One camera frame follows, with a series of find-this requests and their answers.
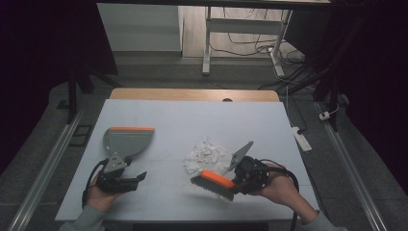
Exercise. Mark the small white plug adapter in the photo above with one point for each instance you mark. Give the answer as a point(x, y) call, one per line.
point(324, 115)

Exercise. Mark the white desk frame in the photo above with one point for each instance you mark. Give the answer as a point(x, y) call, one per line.
point(240, 26)

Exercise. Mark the wooden table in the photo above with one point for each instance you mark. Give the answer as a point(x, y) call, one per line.
point(192, 94)

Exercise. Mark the orange brush with grey bristles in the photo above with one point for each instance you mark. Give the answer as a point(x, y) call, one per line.
point(213, 183)

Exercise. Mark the aluminium rail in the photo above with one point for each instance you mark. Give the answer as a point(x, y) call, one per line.
point(45, 166)
point(352, 173)

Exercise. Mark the grey dustpan with orange edge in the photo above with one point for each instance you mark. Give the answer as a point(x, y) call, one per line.
point(130, 141)

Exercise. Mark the white cabinet panel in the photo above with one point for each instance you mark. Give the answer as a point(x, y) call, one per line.
point(139, 27)

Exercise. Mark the white table cover board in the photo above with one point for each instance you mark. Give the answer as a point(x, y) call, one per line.
point(192, 115)

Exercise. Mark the black metal stand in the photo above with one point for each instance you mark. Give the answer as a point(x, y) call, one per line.
point(330, 80)
point(73, 96)

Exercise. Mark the group of white paper scraps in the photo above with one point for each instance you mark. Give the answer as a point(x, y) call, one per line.
point(207, 155)

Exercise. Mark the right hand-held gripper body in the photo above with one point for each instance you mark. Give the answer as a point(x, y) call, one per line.
point(251, 170)

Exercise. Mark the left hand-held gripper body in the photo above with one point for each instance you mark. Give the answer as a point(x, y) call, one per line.
point(112, 174)

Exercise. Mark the white power strip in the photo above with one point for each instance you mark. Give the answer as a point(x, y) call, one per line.
point(301, 138)

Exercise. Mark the person's left hand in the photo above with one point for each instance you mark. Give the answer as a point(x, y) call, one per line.
point(100, 199)

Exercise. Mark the person's right hand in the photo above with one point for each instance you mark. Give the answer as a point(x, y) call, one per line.
point(277, 189)

